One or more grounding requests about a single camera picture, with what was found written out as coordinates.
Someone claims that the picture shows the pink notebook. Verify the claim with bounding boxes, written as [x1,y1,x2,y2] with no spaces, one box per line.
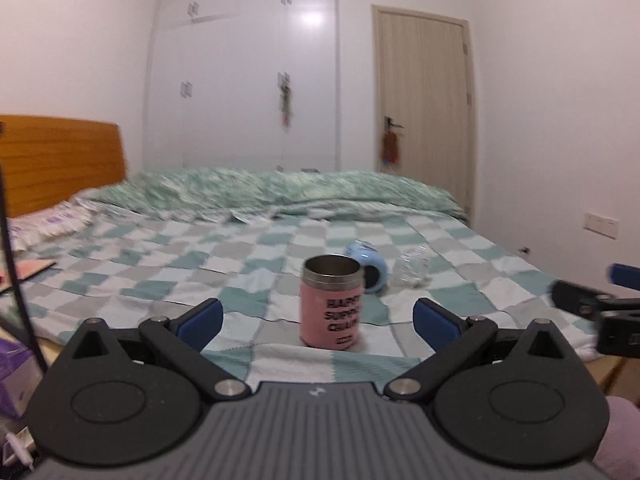
[0,258,57,282]

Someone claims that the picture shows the wooden bed headboard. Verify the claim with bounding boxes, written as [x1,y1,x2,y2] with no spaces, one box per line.
[0,114,127,219]

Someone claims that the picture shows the beige wooden door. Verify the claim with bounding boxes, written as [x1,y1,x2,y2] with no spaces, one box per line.
[370,4,476,217]

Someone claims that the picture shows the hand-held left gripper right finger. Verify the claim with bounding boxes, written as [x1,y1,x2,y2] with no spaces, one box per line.
[382,297,585,402]

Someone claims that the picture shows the red hanging ornament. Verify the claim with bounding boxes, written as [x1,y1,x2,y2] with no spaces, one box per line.
[379,130,402,167]

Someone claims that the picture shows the black pole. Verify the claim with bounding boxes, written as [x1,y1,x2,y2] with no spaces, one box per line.
[0,125,49,377]

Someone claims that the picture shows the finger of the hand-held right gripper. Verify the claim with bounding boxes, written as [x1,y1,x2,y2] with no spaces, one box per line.
[606,263,640,292]
[549,280,618,319]

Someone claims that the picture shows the checkered bed sheet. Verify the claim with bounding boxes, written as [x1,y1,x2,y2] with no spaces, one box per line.
[10,205,607,388]

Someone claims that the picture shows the white wardrobe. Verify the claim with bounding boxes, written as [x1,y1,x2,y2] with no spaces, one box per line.
[142,0,342,174]

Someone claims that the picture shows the light blue cup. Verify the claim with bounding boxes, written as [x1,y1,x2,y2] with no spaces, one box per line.
[345,240,388,296]

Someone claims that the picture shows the white wall switch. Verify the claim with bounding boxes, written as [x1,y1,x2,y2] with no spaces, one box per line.
[583,212,621,239]

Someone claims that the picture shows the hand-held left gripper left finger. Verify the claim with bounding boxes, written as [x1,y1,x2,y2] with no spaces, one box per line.
[47,298,252,402]

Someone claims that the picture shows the person's pink trouser leg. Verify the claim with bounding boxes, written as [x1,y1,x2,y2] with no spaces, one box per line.
[589,395,640,480]

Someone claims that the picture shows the green patterned quilt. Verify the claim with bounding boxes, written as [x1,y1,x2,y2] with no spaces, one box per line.
[75,167,469,226]

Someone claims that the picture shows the white patterned pillow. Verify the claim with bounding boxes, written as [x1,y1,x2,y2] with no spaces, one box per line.
[6,200,97,254]

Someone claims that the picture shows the clear glass cup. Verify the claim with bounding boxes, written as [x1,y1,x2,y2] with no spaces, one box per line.
[391,246,431,288]

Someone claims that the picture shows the pink steel cup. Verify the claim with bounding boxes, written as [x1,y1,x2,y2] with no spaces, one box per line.
[299,254,363,351]

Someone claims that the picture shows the purple box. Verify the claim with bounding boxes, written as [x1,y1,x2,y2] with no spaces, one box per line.
[0,337,45,420]

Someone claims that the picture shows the white charger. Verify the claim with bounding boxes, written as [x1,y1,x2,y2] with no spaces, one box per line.
[2,429,37,472]

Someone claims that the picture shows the hanging wardrobe ornament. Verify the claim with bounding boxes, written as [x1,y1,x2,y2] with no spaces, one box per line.
[279,76,294,130]

